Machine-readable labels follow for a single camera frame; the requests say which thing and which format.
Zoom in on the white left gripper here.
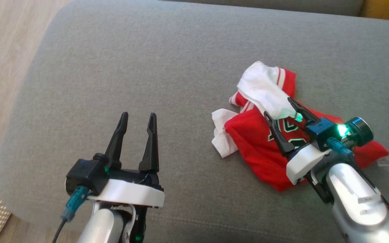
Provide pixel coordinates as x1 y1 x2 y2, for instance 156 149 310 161
86 112 165 208

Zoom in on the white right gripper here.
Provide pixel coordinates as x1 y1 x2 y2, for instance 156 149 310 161
264 97 332 185

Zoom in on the red jersey with white sleeves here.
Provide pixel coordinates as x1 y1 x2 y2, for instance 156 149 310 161
211 61 389 192

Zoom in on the large grey sofa seat cushion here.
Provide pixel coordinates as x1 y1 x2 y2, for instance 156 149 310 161
0 0 389 243

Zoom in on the yellow sofa backrest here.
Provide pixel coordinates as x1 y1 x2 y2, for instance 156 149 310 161
360 0 389 22

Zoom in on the right teal connector black cable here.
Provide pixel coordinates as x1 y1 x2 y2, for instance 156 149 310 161
326 138 389 216

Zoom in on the teal connector black cable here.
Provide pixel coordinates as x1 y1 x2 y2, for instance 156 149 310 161
52 186 90 243
326 138 389 216

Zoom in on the left teal connector black cable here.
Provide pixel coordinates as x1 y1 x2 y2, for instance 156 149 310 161
52 186 90 243

